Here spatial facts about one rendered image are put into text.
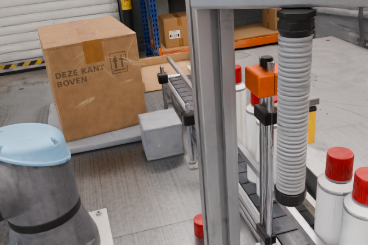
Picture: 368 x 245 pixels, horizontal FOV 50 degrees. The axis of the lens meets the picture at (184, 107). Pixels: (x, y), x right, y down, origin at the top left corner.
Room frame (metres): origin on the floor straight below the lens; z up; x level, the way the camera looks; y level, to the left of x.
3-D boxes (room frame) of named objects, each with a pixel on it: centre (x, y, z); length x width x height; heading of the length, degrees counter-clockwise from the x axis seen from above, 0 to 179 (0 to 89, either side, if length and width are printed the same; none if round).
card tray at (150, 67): (1.51, 0.04, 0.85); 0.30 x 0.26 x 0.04; 12
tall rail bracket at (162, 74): (1.14, 0.04, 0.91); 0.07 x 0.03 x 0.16; 102
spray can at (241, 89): (0.80, -0.11, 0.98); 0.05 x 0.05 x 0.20
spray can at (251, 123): (0.68, -0.14, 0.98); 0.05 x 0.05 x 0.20
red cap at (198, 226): (0.59, -0.02, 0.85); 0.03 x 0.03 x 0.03
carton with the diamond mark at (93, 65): (1.15, 0.27, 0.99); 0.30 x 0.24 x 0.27; 20
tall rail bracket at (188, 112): (0.84, -0.03, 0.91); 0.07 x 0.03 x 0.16; 102
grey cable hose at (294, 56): (0.36, -0.11, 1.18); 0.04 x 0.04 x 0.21
